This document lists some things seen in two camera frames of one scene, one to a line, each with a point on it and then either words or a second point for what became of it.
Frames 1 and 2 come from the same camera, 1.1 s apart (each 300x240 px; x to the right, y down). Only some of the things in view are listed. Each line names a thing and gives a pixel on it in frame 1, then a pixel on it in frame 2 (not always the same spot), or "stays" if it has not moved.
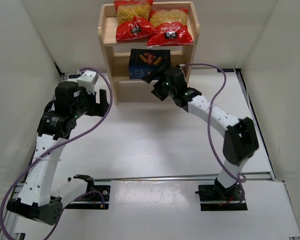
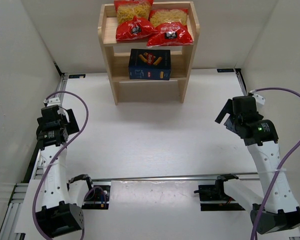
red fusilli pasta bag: [173, 27] stays
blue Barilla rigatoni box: [144, 63] stays
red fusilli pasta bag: [133, 19] stays
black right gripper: [159, 88] -> [225, 115]
